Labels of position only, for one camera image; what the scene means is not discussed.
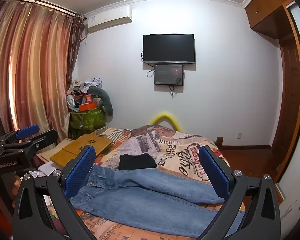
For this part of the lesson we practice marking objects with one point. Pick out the wooden overhead cabinet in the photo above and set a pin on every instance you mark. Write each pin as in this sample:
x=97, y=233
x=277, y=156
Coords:
x=265, y=7

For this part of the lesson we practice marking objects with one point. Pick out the curtain rail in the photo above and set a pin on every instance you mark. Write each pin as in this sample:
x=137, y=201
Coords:
x=40, y=3

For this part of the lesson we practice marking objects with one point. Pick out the pile of clutter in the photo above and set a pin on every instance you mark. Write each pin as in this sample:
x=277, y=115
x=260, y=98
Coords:
x=82, y=87

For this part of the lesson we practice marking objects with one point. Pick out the orange box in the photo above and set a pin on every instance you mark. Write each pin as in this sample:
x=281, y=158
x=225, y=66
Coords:
x=88, y=107

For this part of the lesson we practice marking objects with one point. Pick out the grey pillow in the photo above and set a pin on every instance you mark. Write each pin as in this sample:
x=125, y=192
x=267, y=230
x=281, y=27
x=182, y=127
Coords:
x=107, y=102

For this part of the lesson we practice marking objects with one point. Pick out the black folded cloth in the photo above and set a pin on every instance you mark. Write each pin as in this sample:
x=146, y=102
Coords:
x=137, y=162

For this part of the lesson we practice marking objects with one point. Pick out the small black wall monitor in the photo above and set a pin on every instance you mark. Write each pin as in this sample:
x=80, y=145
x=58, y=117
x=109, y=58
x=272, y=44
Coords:
x=168, y=74

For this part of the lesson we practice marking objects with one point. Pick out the white wall socket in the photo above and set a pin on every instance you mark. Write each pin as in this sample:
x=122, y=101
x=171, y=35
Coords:
x=238, y=135

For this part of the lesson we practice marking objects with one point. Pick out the bamboo lap desk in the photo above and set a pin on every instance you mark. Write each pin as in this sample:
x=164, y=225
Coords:
x=72, y=150

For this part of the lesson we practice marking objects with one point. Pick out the brown patterned curtain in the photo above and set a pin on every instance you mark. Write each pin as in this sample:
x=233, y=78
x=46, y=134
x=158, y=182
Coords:
x=76, y=45

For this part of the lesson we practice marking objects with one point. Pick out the white air conditioner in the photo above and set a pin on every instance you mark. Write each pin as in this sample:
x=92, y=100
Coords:
x=107, y=17

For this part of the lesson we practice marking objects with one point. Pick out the wooden bed post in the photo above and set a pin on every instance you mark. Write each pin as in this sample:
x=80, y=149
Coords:
x=219, y=142

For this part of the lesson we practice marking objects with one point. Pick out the printed blanket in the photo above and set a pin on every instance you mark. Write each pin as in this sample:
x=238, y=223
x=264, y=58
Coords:
x=175, y=145

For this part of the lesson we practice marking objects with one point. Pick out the green storage box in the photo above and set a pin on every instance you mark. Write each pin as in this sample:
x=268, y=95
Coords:
x=87, y=120

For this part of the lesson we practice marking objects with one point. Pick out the crumpled grey cloth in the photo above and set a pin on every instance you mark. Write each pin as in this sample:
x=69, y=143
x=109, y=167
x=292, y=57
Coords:
x=48, y=168

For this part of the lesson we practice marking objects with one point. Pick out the yellow foam arch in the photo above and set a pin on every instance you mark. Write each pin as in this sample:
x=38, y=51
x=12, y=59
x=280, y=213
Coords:
x=165, y=117

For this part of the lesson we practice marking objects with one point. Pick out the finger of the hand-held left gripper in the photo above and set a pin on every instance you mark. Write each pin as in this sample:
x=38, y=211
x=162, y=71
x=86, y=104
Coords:
x=46, y=136
x=28, y=131

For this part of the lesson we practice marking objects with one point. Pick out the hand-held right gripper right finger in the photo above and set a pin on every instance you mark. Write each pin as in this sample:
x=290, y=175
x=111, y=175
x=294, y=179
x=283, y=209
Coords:
x=215, y=172

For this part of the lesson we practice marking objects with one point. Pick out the pink striped curtain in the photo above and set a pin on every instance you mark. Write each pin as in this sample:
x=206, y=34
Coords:
x=35, y=67

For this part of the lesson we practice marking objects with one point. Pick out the blue denim pants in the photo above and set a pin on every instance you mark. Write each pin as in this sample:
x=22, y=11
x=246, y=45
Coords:
x=152, y=205

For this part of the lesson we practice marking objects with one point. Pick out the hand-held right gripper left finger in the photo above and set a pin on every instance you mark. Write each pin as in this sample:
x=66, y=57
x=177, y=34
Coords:
x=80, y=170

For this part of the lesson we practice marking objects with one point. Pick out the black wall television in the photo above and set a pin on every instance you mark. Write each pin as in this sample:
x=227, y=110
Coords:
x=168, y=48

